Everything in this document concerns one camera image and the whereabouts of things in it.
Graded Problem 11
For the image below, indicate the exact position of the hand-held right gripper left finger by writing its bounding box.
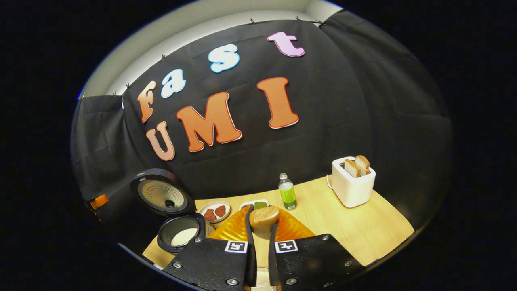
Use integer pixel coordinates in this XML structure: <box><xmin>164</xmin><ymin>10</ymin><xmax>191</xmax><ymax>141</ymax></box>
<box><xmin>162</xmin><ymin>204</ymin><xmax>258</xmax><ymax>291</ymax></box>

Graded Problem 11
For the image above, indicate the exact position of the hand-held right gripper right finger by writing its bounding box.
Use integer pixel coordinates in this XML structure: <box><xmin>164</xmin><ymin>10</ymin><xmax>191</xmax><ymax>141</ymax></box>
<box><xmin>268</xmin><ymin>208</ymin><xmax>366</xmax><ymax>291</ymax></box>

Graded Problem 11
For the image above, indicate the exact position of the white rice heap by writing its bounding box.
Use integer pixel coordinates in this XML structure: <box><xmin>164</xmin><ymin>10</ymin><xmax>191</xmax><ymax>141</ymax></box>
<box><xmin>171</xmin><ymin>228</ymin><xmax>198</xmax><ymax>247</ymax></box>

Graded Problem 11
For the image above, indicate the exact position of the black rice cooker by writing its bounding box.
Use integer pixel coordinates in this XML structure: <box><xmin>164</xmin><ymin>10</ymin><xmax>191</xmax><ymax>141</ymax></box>
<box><xmin>130</xmin><ymin>168</ymin><xmax>206</xmax><ymax>254</ymax></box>

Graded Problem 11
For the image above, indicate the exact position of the wooden spoon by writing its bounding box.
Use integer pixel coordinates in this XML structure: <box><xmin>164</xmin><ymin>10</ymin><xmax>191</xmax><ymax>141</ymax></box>
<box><xmin>249</xmin><ymin>205</ymin><xmax>280</xmax><ymax>240</ymax></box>

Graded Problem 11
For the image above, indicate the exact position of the white plate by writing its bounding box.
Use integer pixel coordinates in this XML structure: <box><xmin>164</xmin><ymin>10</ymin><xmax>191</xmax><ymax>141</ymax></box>
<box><xmin>199</xmin><ymin>201</ymin><xmax>231</xmax><ymax>224</ymax></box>

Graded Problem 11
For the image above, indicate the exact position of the green label drink bottle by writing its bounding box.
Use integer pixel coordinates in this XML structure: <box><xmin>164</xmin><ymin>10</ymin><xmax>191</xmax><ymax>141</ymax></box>
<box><xmin>278</xmin><ymin>173</ymin><xmax>298</xmax><ymax>210</ymax></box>

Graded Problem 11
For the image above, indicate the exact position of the white oblong condiment dish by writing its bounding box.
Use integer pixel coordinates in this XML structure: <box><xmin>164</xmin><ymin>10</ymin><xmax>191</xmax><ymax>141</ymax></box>
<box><xmin>239</xmin><ymin>199</ymin><xmax>270</xmax><ymax>211</ymax></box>

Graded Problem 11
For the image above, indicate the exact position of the white toaster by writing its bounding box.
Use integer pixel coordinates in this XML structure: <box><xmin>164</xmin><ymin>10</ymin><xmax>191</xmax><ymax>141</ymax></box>
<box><xmin>326</xmin><ymin>156</ymin><xmax>376</xmax><ymax>208</ymax></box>

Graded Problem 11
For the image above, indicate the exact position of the black backdrop cloth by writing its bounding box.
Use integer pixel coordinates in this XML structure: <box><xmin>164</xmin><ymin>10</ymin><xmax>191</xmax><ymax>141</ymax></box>
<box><xmin>71</xmin><ymin>9</ymin><xmax>453</xmax><ymax>259</ymax></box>

